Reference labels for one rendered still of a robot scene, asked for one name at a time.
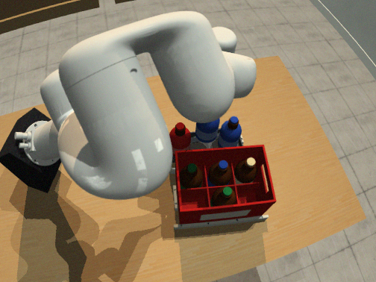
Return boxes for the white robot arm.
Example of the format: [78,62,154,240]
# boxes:
[14,11,257,200]

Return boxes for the brown bottle with cream cap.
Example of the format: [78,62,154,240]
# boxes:
[234,157,257,184]

